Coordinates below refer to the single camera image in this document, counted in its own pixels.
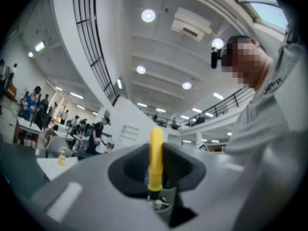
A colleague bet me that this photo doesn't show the clear bottle with yellow liquid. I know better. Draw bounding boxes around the clear bottle with yellow liquid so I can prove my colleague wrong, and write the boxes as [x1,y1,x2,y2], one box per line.
[57,147,67,167]

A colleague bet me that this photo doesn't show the white ceiling air conditioner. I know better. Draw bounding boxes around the white ceiling air conditioner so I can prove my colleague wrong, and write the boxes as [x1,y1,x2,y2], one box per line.
[170,7,213,42]

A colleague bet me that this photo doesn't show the black straight balcony railing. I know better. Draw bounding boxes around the black straight balcony railing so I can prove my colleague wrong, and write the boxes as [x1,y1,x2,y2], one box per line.
[145,88,244,130]

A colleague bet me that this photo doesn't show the person's gray shirt torso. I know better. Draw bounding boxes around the person's gray shirt torso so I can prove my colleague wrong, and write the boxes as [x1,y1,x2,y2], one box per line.
[225,41,304,231]

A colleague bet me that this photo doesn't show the white table with red legs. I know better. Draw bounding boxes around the white table with red legs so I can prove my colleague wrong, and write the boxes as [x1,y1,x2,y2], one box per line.
[13,116,42,150]

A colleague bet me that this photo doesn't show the black head-worn camera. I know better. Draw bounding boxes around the black head-worn camera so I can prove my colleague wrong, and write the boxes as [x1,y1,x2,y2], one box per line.
[210,45,226,69]

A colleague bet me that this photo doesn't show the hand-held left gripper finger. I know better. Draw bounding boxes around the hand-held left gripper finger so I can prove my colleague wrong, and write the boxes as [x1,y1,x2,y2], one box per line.
[157,188,180,224]

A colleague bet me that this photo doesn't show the black curved balcony railing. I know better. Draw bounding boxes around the black curved balcony railing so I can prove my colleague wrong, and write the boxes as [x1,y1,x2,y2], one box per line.
[72,0,120,106]

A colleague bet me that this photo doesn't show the person's head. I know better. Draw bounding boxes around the person's head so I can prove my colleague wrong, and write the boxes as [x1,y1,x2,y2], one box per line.
[225,35,274,91]

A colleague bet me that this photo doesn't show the skylight window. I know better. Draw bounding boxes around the skylight window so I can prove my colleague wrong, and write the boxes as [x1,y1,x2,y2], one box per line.
[228,0,289,35]

